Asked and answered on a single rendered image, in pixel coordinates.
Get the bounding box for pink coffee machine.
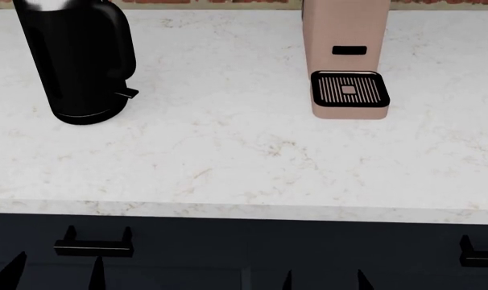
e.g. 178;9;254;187
300;0;391;122

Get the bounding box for black electric kettle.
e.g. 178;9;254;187
10;0;140;126

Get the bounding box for dark navy base cabinet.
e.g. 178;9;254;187
0;212;488;290

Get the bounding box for black cabinet drawer handle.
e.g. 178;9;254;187
52;225;134;259
458;234;488;268

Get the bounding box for black drip tray grate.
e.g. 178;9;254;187
310;70;391;108

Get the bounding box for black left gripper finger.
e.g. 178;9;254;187
88;255;107;290
0;251;28;290

